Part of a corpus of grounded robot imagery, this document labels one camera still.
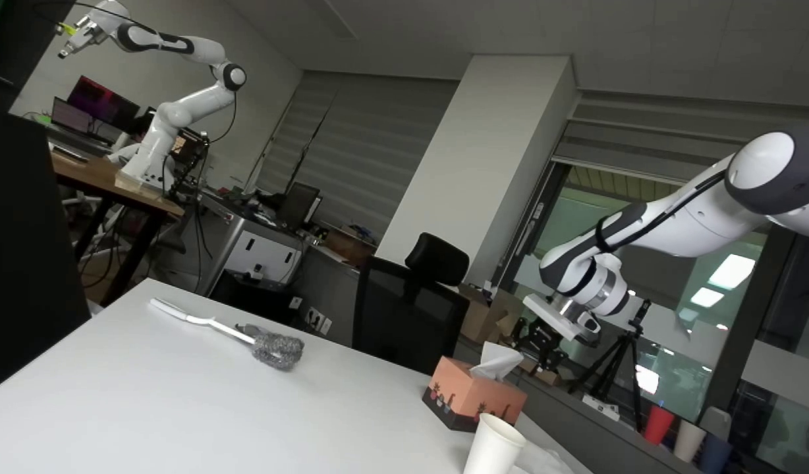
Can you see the white tissue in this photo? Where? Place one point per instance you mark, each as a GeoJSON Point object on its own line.
{"type": "Point", "coordinates": [496, 359]}

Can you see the white paper cup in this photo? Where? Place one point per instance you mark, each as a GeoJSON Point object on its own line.
{"type": "Point", "coordinates": [494, 445]}

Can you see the white metal cabinet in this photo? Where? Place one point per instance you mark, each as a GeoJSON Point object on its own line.
{"type": "Point", "coordinates": [262, 253]}

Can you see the orange tissue box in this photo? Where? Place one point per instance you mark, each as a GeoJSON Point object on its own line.
{"type": "Point", "coordinates": [473, 395]}

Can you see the black camera tripod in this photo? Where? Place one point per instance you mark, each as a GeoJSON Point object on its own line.
{"type": "Point", "coordinates": [615, 371]}

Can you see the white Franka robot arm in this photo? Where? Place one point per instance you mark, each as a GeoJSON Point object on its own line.
{"type": "Point", "coordinates": [683, 213]}

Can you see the black office chair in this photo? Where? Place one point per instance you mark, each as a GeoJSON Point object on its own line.
{"type": "Point", "coordinates": [414, 304]}

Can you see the white plastic cup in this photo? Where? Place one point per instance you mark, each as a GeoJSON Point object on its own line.
{"type": "Point", "coordinates": [689, 437]}

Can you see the dark computer monitor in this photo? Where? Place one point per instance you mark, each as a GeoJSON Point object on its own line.
{"type": "Point", "coordinates": [94, 104]}

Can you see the red cup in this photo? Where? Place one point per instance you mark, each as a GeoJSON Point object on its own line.
{"type": "Point", "coordinates": [656, 424]}

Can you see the wooden desk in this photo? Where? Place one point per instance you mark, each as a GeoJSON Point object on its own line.
{"type": "Point", "coordinates": [113, 179]}

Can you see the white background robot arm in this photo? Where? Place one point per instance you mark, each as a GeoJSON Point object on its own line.
{"type": "Point", "coordinates": [169, 95]}

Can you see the large black foreground panel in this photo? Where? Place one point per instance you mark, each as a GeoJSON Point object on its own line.
{"type": "Point", "coordinates": [22, 201]}

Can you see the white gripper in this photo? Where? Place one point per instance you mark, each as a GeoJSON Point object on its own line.
{"type": "Point", "coordinates": [559, 314]}

